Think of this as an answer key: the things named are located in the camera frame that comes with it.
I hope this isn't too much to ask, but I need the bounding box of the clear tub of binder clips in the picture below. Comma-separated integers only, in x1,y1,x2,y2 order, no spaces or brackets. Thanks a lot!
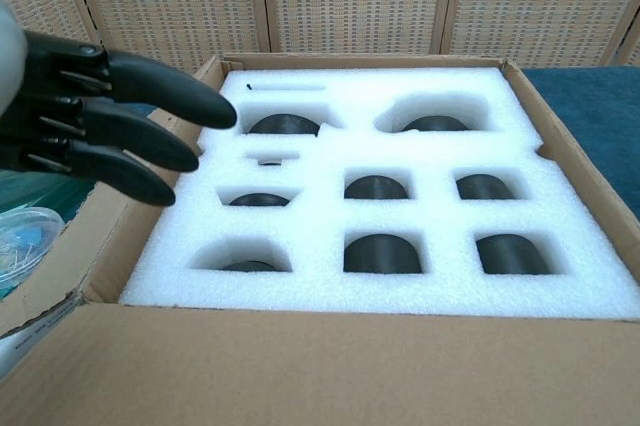
0,205,66,293

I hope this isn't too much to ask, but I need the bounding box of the green plastic spray bottle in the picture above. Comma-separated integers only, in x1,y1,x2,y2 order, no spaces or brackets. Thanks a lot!
0,168,97,213

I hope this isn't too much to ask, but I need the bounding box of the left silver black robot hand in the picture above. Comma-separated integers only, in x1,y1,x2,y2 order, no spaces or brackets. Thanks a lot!
0,0,239,208

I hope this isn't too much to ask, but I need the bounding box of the white foam insert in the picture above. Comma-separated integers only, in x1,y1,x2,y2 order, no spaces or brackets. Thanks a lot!
118,65,640,320

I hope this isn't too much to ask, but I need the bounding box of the white cylindrical tube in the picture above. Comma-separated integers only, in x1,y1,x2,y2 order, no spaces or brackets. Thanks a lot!
0,295,84,372

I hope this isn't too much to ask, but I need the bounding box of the black ribbed cylinder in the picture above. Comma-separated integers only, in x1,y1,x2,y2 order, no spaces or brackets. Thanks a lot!
401,114,472,133
248,113,322,137
343,233,427,276
456,173,517,200
228,192,293,208
476,234,554,276
344,174,409,200

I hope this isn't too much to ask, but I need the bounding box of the red brown cardboard box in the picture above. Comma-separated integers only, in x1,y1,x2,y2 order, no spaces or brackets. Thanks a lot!
0,53,640,426

